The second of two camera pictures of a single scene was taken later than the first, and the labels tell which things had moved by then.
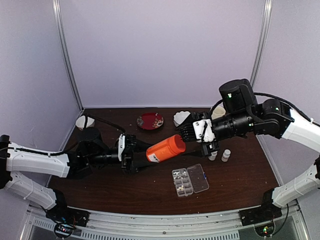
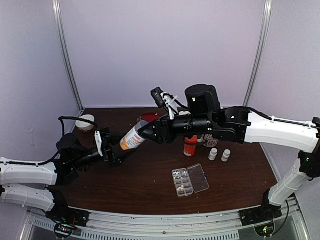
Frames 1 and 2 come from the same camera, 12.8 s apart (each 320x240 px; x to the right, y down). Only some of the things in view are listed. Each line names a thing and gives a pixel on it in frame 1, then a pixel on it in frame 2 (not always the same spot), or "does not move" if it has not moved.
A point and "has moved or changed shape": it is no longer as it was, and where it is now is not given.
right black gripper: [213, 147] → [159, 124]
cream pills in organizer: [180, 188] does not move
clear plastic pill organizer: [188, 181] does not move
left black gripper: [135, 166] → [110, 156]
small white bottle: [213, 157] does not move
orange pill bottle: [165, 149] has moved or changed shape
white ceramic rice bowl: [80, 122] does not move
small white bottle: [226, 155] does not move
